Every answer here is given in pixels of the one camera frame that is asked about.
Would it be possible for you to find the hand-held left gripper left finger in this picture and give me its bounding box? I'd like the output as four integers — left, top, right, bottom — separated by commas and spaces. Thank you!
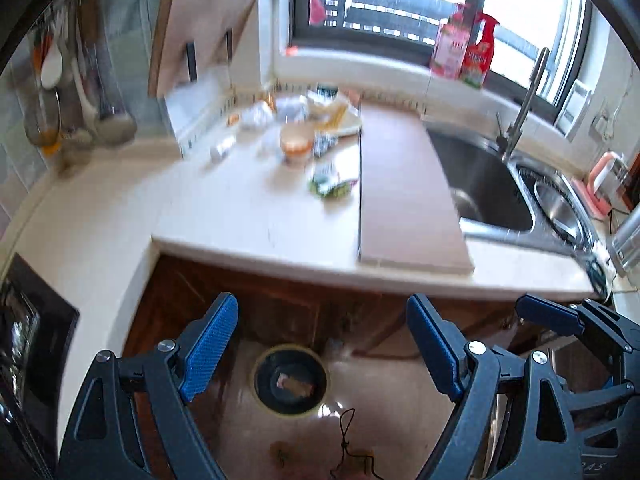
59, 291, 240, 480

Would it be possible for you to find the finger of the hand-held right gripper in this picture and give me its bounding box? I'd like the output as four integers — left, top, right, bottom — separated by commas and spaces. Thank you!
516, 294, 640, 357

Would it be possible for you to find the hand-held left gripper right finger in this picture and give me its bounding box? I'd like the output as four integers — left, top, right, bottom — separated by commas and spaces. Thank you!
406, 294, 586, 480

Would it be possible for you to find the cream rimmed trash bin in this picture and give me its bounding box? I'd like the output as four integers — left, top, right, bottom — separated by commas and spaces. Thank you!
250, 344, 332, 417

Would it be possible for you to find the large clear plastic bag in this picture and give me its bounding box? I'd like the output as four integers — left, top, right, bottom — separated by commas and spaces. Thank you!
240, 101, 275, 131

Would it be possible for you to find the yellow cracker bag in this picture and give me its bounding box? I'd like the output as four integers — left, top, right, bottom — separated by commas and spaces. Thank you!
307, 100, 362, 137

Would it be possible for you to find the brown paper scrap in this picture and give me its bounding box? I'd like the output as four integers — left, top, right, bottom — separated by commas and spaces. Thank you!
277, 374, 312, 397

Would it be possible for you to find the silver appliance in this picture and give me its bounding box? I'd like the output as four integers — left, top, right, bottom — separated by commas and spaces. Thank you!
610, 205, 640, 278

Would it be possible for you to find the stainless steel sink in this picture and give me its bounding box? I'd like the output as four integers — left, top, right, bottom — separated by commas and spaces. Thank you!
422, 117, 601, 261

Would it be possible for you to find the black gas stove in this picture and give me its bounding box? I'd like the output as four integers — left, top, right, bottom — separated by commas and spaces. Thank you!
0, 252, 81, 480

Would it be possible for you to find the green snack packet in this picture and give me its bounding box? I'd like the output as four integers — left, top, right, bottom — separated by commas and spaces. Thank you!
307, 161, 360, 201

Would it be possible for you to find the small white bottle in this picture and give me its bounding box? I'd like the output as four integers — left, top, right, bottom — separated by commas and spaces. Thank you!
209, 135, 237, 162

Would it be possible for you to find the white leaning tray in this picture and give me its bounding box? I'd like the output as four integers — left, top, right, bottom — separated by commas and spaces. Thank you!
552, 79, 593, 141

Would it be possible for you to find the metal faucet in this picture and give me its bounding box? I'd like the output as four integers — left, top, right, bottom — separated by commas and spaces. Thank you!
495, 47, 551, 162

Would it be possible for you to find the orange white paper cup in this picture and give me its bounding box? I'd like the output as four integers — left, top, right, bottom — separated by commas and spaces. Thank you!
279, 122, 316, 167

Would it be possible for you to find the hanging metal ladle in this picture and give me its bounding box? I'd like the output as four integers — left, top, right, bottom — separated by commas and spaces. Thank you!
75, 0, 138, 145

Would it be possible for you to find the red spray bottle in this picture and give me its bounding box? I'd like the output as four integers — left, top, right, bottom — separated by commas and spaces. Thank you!
459, 12, 501, 90

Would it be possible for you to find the hanging metal strainer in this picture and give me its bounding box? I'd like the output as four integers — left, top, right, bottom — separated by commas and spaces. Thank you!
22, 87, 62, 156

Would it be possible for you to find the pink soap bottle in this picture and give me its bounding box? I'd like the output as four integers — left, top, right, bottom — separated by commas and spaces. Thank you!
430, 4, 473, 80

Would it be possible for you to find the hanging white spatula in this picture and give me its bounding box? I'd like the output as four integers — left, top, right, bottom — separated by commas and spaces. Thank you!
40, 10, 64, 90

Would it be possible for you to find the leaning cardboard panel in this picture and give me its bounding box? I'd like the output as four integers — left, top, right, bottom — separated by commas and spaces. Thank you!
147, 0, 266, 99

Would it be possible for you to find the black cord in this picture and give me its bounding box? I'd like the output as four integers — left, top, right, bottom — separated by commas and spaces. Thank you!
329, 408, 377, 479

